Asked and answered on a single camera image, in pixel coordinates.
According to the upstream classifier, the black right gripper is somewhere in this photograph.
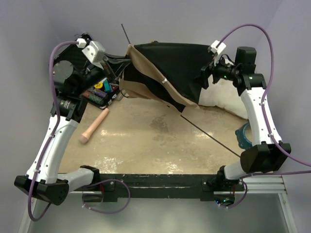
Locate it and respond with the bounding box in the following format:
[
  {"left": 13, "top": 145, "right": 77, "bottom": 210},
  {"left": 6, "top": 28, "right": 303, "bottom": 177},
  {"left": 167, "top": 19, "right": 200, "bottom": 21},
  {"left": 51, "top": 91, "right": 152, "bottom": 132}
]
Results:
[{"left": 193, "top": 51, "right": 240, "bottom": 89}]

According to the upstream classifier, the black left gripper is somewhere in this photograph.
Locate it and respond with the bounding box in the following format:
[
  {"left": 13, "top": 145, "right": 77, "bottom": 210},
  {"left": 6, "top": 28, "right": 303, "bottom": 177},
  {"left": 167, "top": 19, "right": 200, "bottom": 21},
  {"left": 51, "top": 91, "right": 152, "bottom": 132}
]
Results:
[{"left": 75, "top": 52, "right": 131, "bottom": 96}]

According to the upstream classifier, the beige fabric pet tent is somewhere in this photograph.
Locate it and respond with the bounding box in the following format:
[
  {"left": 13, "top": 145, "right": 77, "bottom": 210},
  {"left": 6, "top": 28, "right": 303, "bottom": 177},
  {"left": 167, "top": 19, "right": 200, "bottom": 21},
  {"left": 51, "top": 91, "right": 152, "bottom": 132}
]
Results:
[{"left": 120, "top": 41, "right": 213, "bottom": 112}]

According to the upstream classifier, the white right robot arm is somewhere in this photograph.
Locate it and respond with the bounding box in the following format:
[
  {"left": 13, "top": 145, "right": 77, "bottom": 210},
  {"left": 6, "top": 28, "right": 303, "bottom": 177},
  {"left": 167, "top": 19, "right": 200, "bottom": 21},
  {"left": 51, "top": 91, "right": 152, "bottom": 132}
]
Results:
[{"left": 194, "top": 46, "right": 291, "bottom": 191}]

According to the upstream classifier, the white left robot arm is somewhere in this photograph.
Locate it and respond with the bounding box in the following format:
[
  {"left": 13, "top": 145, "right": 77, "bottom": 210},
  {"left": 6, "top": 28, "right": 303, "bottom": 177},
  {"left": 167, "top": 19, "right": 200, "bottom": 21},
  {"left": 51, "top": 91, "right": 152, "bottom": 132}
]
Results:
[{"left": 14, "top": 55, "right": 126, "bottom": 205}]

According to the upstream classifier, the yellow round sticker card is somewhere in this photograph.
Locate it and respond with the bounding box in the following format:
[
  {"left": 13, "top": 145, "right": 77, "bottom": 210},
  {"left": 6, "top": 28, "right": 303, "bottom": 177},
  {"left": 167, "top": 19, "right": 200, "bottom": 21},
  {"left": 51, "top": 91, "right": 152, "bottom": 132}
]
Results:
[{"left": 94, "top": 82, "right": 104, "bottom": 89}]

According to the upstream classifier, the white fluffy pillow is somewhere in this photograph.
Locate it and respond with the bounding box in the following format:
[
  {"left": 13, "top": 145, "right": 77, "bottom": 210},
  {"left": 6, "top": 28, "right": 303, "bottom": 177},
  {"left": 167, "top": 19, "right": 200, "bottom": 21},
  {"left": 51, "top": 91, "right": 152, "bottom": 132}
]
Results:
[{"left": 199, "top": 76, "right": 248, "bottom": 119}]

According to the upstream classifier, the black poker chip case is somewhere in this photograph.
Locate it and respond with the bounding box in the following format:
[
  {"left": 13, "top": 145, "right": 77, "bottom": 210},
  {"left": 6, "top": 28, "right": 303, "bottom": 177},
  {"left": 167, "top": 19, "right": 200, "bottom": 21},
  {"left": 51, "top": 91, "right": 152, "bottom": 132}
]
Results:
[{"left": 52, "top": 33, "right": 120, "bottom": 111}]

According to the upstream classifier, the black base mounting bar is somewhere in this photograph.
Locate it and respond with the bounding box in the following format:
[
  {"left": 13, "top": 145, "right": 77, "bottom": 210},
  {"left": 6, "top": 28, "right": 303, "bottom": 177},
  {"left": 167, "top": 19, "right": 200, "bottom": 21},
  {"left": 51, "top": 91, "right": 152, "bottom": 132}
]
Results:
[{"left": 100, "top": 173, "right": 244, "bottom": 202}]

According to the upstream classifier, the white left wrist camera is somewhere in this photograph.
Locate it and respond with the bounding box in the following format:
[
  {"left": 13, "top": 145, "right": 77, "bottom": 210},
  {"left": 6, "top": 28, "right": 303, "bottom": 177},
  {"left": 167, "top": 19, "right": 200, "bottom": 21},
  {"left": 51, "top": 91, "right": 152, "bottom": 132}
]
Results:
[{"left": 76, "top": 38, "right": 105, "bottom": 69}]

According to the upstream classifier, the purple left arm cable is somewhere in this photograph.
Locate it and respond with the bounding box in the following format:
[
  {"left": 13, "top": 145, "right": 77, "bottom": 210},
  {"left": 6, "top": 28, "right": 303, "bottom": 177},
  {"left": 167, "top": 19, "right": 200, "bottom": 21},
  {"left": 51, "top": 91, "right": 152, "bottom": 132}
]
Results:
[{"left": 27, "top": 41, "right": 81, "bottom": 222}]

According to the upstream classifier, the beige wooden handle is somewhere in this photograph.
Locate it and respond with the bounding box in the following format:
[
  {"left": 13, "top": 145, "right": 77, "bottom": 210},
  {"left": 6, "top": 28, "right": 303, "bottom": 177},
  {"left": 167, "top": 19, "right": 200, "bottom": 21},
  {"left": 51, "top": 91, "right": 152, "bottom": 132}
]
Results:
[{"left": 79, "top": 108, "right": 109, "bottom": 144}]

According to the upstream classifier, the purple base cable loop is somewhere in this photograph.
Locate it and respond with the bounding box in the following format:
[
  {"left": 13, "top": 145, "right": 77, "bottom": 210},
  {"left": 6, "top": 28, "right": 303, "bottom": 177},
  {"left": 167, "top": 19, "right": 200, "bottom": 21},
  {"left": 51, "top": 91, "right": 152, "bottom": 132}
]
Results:
[{"left": 82, "top": 178, "right": 132, "bottom": 214}]

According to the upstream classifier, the aluminium frame rail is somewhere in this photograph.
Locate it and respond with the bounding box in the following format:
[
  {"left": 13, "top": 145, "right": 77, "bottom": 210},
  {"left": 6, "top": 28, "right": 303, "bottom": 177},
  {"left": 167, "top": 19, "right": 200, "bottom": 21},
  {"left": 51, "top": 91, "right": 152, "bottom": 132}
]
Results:
[{"left": 19, "top": 173, "right": 296, "bottom": 233}]

